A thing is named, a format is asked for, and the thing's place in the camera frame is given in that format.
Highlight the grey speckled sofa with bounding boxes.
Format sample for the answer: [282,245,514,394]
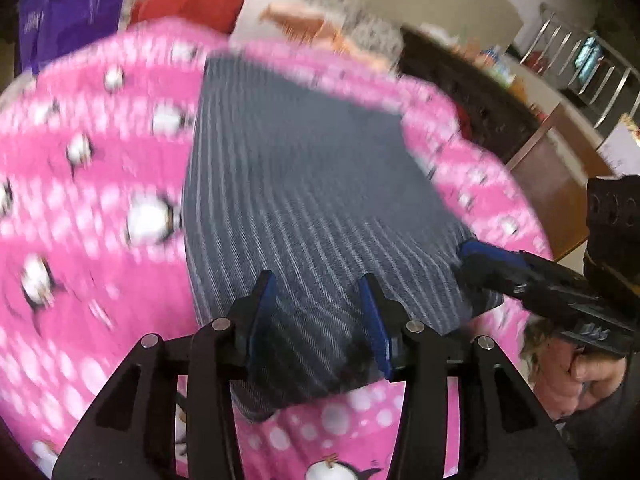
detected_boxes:
[120,0,406,68]

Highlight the colourful clutter on counter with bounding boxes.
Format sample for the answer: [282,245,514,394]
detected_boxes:
[457,40,518,88]

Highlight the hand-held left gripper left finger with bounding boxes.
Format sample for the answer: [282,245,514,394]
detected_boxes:
[51,269,278,480]

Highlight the person's right hand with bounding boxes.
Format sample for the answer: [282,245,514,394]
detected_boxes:
[569,345,628,386]

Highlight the pink jacket with fur trim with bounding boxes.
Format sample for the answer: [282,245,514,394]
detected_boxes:
[520,317,591,421]

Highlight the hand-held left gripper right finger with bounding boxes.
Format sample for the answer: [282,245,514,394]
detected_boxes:
[357,273,581,480]

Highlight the red cloth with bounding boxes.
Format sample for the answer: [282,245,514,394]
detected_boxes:
[127,0,248,36]

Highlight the person's right forearm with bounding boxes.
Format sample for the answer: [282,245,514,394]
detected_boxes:
[562,372,640,480]

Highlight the pink penguin print blanket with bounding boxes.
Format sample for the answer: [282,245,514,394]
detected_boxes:
[0,17,553,480]

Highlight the purple bag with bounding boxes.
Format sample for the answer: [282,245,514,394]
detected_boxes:
[17,0,137,76]

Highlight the white orange printed cloth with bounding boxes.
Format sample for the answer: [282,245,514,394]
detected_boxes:
[227,0,396,73]

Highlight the grey striped jacket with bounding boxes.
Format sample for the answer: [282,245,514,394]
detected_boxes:
[181,52,505,423]

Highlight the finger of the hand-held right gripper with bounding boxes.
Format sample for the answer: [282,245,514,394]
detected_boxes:
[502,250,586,291]
[452,240,568,316]

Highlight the metal chairs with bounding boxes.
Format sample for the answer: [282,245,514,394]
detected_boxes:
[520,5,636,131]

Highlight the brown wooden table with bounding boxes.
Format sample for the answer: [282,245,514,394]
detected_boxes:
[505,102,618,263]

